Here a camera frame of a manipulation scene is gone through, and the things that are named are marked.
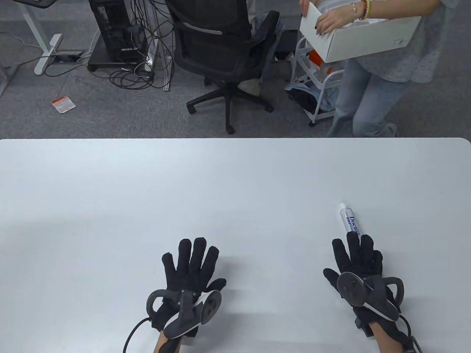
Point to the grey left hand tracker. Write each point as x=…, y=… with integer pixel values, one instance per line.
x=184, y=312

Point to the person's right forearm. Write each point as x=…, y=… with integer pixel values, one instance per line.
x=386, y=338

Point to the blue cloth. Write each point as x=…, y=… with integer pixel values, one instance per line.
x=312, y=92

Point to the black computer stand platform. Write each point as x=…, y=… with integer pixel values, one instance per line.
x=99, y=60

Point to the white desk frame leg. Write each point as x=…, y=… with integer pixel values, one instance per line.
x=44, y=44

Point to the person's right hand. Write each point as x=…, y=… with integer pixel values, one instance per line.
x=358, y=257

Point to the white metal desk post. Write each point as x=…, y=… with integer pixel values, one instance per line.
x=162, y=55

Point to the white rolling cart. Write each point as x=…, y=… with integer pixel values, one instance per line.
x=320, y=92

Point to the person's left hand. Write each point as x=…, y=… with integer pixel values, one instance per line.
x=184, y=268

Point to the black power strip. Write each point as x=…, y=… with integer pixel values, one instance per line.
x=68, y=57

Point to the white cardboard box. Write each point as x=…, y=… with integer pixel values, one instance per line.
x=360, y=40

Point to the grey right hand tracker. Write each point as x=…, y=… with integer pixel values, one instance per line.
x=368, y=294

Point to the silver toothpaste tube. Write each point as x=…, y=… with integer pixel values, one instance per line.
x=351, y=222

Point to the black computer tower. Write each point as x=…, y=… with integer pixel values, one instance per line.
x=116, y=29

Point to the grey hand tracker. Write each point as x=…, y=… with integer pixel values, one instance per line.
x=368, y=294
x=184, y=312

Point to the dark desk top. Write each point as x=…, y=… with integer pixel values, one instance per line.
x=36, y=3

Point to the orange white paper packet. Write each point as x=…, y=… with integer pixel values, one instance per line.
x=63, y=104

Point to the black office chair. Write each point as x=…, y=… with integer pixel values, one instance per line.
x=213, y=44

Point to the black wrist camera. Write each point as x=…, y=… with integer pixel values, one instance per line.
x=415, y=342

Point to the orange white box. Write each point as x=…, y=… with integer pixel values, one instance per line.
x=314, y=56

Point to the person's left forearm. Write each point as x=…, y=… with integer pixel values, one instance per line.
x=160, y=342

